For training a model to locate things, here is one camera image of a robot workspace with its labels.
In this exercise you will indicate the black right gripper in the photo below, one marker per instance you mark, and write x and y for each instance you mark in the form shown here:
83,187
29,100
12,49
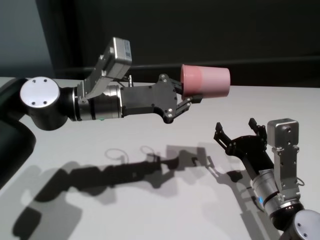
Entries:
251,152

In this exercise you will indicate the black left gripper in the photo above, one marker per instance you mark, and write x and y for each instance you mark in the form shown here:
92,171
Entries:
150,100

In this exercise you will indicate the pink plastic cup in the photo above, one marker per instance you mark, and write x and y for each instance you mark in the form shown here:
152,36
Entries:
207,82

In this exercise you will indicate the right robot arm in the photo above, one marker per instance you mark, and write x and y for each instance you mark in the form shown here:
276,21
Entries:
275,192

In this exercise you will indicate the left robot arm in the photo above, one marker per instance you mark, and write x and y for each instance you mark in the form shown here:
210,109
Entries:
50,110

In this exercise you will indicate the dark low rail bar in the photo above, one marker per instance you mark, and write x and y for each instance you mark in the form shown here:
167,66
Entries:
262,66

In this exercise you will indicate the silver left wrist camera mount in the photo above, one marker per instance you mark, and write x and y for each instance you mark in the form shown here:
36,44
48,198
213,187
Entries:
120,57

